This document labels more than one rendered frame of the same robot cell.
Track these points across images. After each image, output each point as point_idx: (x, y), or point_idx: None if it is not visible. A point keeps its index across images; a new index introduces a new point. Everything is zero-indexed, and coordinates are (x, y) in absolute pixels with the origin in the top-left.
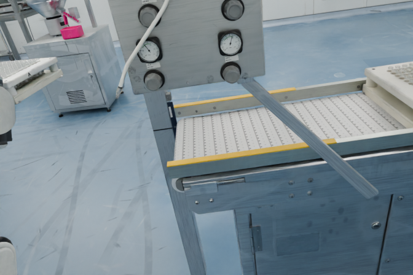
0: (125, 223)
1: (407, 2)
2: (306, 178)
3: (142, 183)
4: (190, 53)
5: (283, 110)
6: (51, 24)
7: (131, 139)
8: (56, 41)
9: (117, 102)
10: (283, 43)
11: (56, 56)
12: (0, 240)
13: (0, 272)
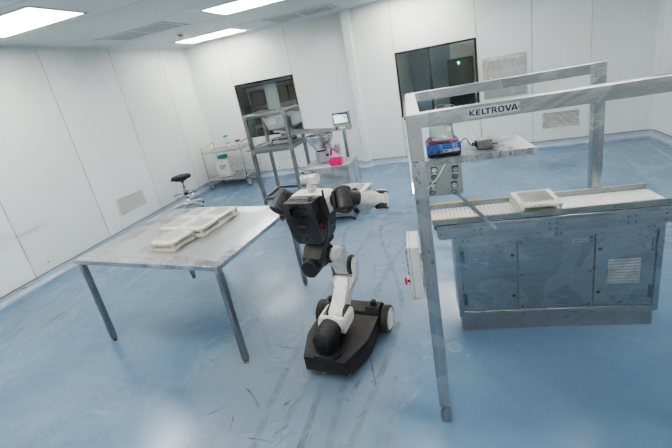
0: (383, 280)
1: (632, 131)
2: (479, 228)
3: (390, 262)
4: (443, 186)
5: (469, 203)
6: (320, 155)
7: (376, 237)
8: (326, 167)
9: (359, 213)
10: (499, 169)
11: (324, 177)
12: (353, 256)
13: (355, 267)
